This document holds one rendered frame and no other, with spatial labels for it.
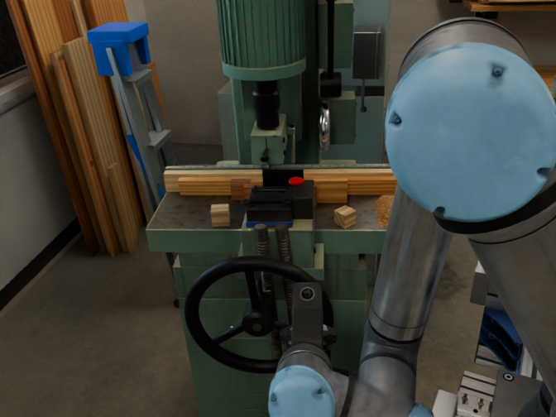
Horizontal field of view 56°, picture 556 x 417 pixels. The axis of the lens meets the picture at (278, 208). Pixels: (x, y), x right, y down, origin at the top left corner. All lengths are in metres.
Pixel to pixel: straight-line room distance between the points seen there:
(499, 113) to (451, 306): 2.02
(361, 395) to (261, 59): 0.66
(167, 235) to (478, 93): 0.90
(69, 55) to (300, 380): 2.03
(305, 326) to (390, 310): 0.16
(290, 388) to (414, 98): 0.36
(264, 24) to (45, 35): 1.62
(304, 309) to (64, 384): 1.52
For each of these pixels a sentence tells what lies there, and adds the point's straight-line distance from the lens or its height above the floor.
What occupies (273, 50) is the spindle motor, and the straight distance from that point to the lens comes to 1.06.
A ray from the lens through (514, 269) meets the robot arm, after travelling 0.47.
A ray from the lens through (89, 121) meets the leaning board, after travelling 2.52.
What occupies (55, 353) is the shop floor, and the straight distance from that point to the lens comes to 2.34.
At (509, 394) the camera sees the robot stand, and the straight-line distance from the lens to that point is 0.95.
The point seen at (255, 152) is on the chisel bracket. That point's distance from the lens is 1.17.
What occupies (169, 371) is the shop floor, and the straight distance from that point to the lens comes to 2.12.
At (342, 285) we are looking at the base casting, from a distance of 1.20.
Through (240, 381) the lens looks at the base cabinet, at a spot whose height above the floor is 0.44.
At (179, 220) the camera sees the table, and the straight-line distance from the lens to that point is 1.20.
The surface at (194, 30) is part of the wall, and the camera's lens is 3.67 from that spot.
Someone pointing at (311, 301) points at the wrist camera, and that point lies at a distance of 0.81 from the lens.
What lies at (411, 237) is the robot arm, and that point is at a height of 1.17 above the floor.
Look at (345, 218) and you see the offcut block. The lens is 1.11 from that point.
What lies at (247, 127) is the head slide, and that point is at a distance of 1.29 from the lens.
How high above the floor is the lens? 1.50
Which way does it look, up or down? 30 degrees down
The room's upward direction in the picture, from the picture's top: 3 degrees counter-clockwise
